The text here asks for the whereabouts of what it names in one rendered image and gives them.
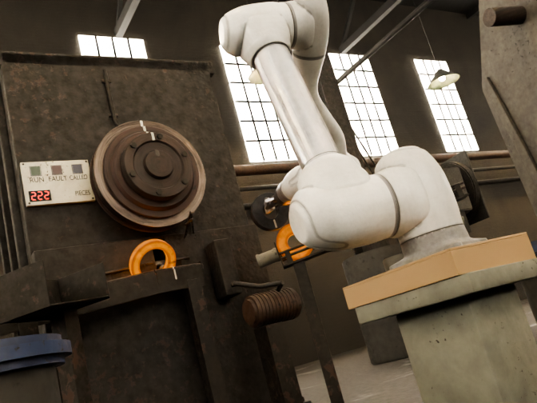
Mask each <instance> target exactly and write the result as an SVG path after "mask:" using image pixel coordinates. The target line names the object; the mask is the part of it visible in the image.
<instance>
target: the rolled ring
mask: <svg viewBox="0 0 537 403"><path fill-rule="evenodd" d="M152 249H161V250H163V251H164V253H165V265H164V267H163V268H162V269H164V268H169V267H174V266H175V265H176V254H175V252H174V250H173V248H172V246H171V245H169V244H168V243H167V242H165V241H163V240H161V239H149V240H147V241H144V242H142V243H141V244H140V245H138V246H137V247H136V248H135V250H134V251H133V252H132V254H131V256H130V259H129V271H130V273H131V275H134V274H137V273H141V270H140V262H141V259H142V257H143V256H144V255H145V254H146V253H147V252H149V251H150V250H152Z"/></svg>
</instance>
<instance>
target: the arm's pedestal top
mask: <svg viewBox="0 0 537 403"><path fill-rule="evenodd" d="M533 277H537V258H532V259H529V260H525V261H518V262H514V263H511V264H506V265H500V266H496V267H491V268H488V269H481V270H477V271H473V272H470V273H464V274H461V275H459V276H456V277H451V278H448V279H446V280H443V281H438V282H436V283H433V284H430V285H426V286H423V287H420V288H418V289H414V290H410V291H407V292H405V293H401V294H397V295H395V296H392V297H388V298H385V299H382V300H379V301H375V302H372V303H369V304H367V305H362V306H360V307H356V315H357V317H358V321H359V323H360V324H361V325H362V324H365V323H368V322H371V321H377V320H380V319H383V318H386V317H392V316H395V315H398V314H401V313H406V312H408V311H412V310H415V309H420V308H423V307H426V306H429V305H434V304H437V303H440V302H443V301H449V300H451V299H455V298H458V297H462V296H466V295H469V294H473V293H478V292H481V291H484V290H488V289H494V288H496V287H500V286H503V285H509V284H513V283H516V282H519V281H524V280H527V279H530V278H533Z"/></svg>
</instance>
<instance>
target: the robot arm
mask: <svg viewBox="0 0 537 403"><path fill-rule="evenodd" d="M328 36H329V13H328V4H327V1H326V0H293V1H289V2H261V3H254V4H249V5H245V6H240V7H237V8H236V9H233V10H231V11H229V12H228V13H227V14H225V15H224V17H223V18H222V19H221V20H220V22H219V39H220V44H221V47H222V49H223V50H224V51H225V52H226V53H227V54H230V55H232V56H233V57H236V58H237V57H241V59H242V60H243V61H244V62H246V63H247V64H248V65H249V66H250V67H251V68H253V69H254V70H256V71H257V73H258V74H259V76H260V78H261V81H262V83H263V85H264V88H265V90H266V92H267V95H268V97H269V99H270V101H271V103H272V106H273V107H274V109H275V111H276V114H277V116H278V118H279V120H280V123H281V125H282V127H283V129H284V131H285V134H286V136H287V138H288V141H289V143H290V145H291V147H292V150H293V152H294V154H295V155H296V159H297V161H298V162H299V166H297V167H295V168H294V169H292V170H291V171H289V172H288V173H287V175H286V176H285V177H284V180H283V181H282V182H281V183H280V184H279V185H278V187H277V189H276V191H275V194H274V195H273V196H271V198H265V202H264V205H265V212H266V213H271V212H272V211H273V210H274V209H278V207H282V206H283V205H289V204H290V206H289V214H288V216H289V222H290V226H291V228H292V231H293V233H294V235H295V237H296V239H297V240H298V241H299V242H300V243H302V244H304V245H306V246H307V247H308V248H311V249H319V250H327V251H336V250H345V249H353V248H357V247H361V246H364V245H370V244H372V243H375V242H378V241H382V240H384V239H387V238H398V240H399V243H400V246H401V249H402V253H403V255H404V258H403V259H402V260H400V261H398V262H397V263H396V264H394V265H391V266H390V267H389V269H390V270H391V269H395V268H397V267H400V266H402V265H406V264H408V263H410V262H413V261H417V260H419V259H421V258H424V257H427V256H430V255H432V254H434V253H438V252H440V251H443V250H444V249H449V248H452V247H456V246H460V245H467V244H471V243H475V242H479V241H486V240H487V239H486V238H471V237H469V234H468V232H467V230H466V228H465V226H464V224H463V220H462V218H461V215H460V211H459V207H458V204H457V201H456V199H455V195H454V194H453V191H452V189H451V186H450V184H449V182H448V179H447V177H446V175H445V173H444V172H443V170H442V169H441V167H440V165H439V164H438V163H437V161H436V160H435V159H434V158H433V157H432V156H431V155H430V154H429V153H428V152H427V151H426V150H423V149H421V148H419V147H417V146H405V147H400V148H398V149H395V150H392V151H390V152H388V153H387V154H385V155H384V156H383V157H382V158H381V159H380V160H379V162H378V163H377V165H376V168H375V174H373V175H368V173H367V172H366V171H365V170H364V169H363V168H361V166H360V162H359V161H358V159H357V158H355V157H354V156H352V155H350V154H349V153H348V152H347V150H346V142H345V138H344V134H343V132H342V130H341V128H340V127H339V125H338V124H337V122H336V121H335V119H334V118H333V116H332V115H331V114H330V112H329V111H328V109H327V108H326V106H325V105H324V103H323V102H322V101H321V99H320V96H319V94H318V90H317V85H318V80H319V76H320V71H321V68H322V65H323V62H324V58H325V53H326V49H327V44H328ZM291 50H292V55H291V54H290V52H291Z"/></svg>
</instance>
